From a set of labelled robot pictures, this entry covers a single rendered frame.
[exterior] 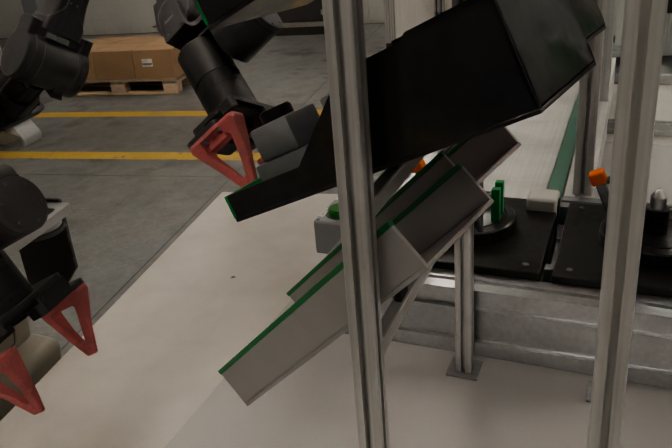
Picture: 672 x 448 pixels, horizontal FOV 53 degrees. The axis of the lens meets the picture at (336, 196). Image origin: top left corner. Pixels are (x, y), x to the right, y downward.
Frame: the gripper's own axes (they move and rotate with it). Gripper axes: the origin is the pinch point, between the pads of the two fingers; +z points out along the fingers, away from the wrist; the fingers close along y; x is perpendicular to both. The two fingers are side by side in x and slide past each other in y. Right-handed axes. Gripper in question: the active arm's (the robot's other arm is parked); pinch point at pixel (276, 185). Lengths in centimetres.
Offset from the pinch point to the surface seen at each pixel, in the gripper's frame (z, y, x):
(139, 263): -91, 166, 170
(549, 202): 11.4, 45.5, -15.4
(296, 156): 5.4, -13.5, -10.1
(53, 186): -194, 214, 247
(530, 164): -2, 78, -12
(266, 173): 4.3, -12.6, -6.4
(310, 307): 16.4, -13.3, -4.1
